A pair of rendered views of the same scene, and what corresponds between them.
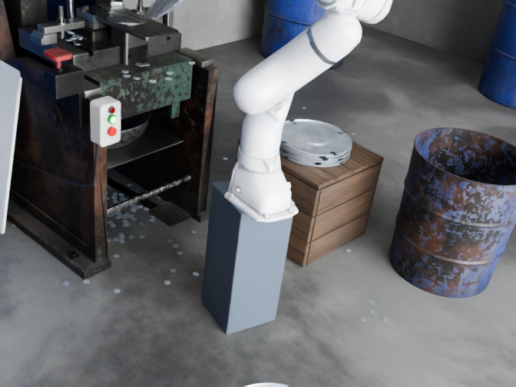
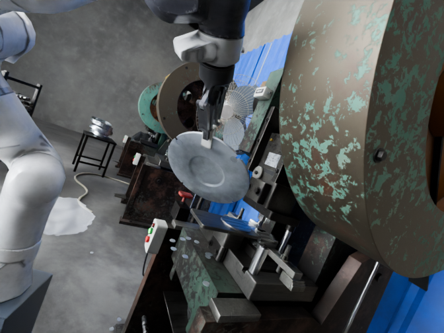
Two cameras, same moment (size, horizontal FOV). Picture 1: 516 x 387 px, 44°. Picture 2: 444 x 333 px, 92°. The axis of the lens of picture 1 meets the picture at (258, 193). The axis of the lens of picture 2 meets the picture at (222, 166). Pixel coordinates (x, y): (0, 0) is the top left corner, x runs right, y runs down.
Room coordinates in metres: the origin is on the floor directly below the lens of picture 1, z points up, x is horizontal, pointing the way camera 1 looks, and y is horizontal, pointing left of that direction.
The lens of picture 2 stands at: (2.24, -0.31, 1.02)
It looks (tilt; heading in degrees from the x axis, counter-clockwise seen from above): 3 degrees down; 115
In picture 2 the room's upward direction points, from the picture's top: 22 degrees clockwise
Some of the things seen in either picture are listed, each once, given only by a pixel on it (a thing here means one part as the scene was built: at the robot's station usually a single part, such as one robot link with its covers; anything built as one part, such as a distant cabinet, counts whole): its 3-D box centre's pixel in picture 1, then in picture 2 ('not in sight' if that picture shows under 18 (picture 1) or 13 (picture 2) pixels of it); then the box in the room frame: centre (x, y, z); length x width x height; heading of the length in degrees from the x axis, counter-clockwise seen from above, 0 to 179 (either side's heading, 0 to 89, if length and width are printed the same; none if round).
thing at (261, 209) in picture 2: not in sight; (268, 212); (2.10, 0.60, 0.86); 0.20 x 0.16 x 0.05; 143
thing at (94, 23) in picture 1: (104, 15); (257, 234); (2.10, 0.59, 0.76); 0.15 x 0.09 x 0.05; 143
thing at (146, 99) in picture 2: not in sight; (168, 138); (-0.52, 2.93, 0.87); 1.53 x 0.99 x 1.74; 56
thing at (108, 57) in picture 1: (103, 39); (250, 252); (2.10, 0.59, 0.68); 0.45 x 0.30 x 0.06; 143
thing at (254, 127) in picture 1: (270, 104); (29, 201); (1.64, 0.00, 0.71); 0.18 x 0.11 x 0.25; 156
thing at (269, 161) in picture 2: not in sight; (277, 169); (2.08, 0.56, 1.04); 0.17 x 0.15 x 0.30; 53
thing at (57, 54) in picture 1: (57, 64); (183, 200); (1.70, 0.61, 0.72); 0.07 x 0.06 x 0.08; 53
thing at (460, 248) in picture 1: (455, 213); not in sight; (2.02, -0.72, 0.24); 0.42 x 0.42 x 0.48
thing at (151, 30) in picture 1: (137, 42); (219, 237); (2.00, 0.45, 0.72); 0.25 x 0.14 x 0.14; 53
